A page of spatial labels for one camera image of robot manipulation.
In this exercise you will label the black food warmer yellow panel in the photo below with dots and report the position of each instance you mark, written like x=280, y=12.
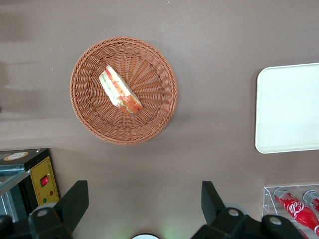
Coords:
x=42, y=174

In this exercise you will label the clear acrylic bottle rack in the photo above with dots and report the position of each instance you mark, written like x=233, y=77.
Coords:
x=269, y=199

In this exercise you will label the round brown wicker basket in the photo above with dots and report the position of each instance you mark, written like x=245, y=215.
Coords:
x=149, y=119

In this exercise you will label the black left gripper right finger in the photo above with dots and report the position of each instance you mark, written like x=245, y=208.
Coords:
x=214, y=206

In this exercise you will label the triangle cut sandwich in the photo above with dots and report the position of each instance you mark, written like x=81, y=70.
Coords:
x=117, y=89

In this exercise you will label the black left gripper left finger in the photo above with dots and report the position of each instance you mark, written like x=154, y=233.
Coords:
x=72, y=204

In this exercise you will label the beige rectangular serving tray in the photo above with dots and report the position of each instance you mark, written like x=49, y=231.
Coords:
x=286, y=107

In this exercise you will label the red cola bottle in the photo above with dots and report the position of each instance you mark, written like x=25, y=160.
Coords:
x=294, y=207
x=311, y=198

